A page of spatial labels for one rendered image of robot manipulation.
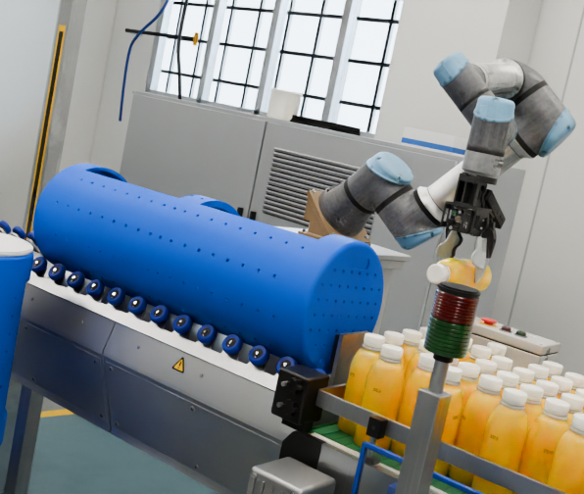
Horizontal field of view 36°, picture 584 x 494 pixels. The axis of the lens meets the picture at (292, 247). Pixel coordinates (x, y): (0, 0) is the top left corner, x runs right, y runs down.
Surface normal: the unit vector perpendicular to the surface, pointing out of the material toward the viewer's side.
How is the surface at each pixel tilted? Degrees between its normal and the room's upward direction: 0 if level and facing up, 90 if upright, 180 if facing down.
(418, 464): 90
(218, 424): 109
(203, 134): 90
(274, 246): 46
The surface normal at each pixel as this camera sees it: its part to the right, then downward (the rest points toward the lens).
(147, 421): -0.63, 0.31
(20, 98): 0.70, 0.23
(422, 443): -0.61, -0.02
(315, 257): -0.28, -0.71
